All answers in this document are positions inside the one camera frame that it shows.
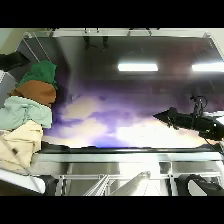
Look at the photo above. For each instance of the brown garment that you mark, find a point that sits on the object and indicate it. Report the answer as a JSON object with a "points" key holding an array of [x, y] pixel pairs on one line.
{"points": [[38, 92]]}

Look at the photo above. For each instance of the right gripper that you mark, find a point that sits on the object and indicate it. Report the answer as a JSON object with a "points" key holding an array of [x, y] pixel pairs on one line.
{"points": [[173, 117]]}

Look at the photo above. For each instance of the silver frame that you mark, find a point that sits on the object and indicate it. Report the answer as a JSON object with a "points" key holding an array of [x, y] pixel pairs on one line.
{"points": [[100, 158]]}

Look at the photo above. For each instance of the cream garment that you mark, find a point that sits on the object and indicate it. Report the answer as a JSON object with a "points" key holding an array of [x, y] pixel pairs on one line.
{"points": [[20, 143]]}

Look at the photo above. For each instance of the pale green garment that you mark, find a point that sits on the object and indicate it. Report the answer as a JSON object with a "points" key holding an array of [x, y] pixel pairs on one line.
{"points": [[23, 111]]}

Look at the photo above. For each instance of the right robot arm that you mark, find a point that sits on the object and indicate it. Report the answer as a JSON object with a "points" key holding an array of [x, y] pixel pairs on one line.
{"points": [[203, 124]]}

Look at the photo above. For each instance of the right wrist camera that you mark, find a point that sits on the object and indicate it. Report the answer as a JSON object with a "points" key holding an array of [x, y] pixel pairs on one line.
{"points": [[198, 106]]}

